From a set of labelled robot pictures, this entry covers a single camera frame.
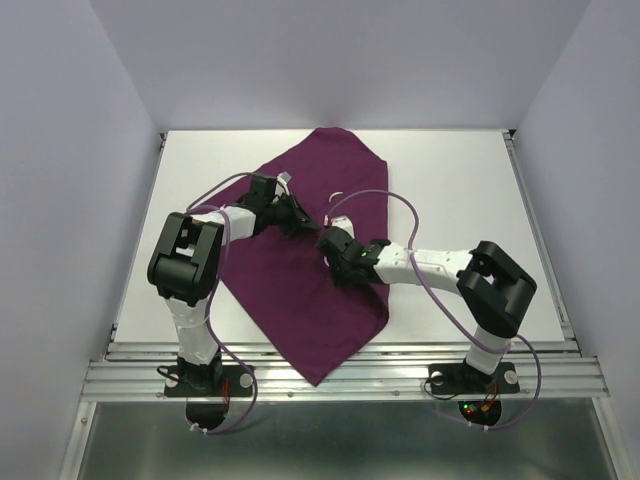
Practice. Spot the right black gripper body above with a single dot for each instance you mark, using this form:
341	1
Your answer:
340	272

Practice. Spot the purple surgical drape cloth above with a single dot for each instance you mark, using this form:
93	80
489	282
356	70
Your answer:
283	282

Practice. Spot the aluminium frame rail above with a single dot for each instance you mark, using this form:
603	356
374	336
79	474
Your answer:
384	371

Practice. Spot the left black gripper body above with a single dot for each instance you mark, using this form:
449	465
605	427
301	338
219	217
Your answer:
283	213

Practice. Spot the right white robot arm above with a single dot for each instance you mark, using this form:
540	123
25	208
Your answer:
495	289

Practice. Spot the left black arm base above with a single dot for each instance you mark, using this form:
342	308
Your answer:
214	380

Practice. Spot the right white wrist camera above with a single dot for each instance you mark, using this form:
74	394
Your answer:
342	222

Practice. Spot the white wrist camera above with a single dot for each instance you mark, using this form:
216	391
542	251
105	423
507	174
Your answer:
342	222
282	184

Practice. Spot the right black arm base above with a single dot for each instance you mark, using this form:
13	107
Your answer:
453	379

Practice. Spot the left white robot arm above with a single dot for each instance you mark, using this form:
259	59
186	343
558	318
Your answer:
193	246

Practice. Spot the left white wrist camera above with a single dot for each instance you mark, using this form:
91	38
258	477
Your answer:
282	184

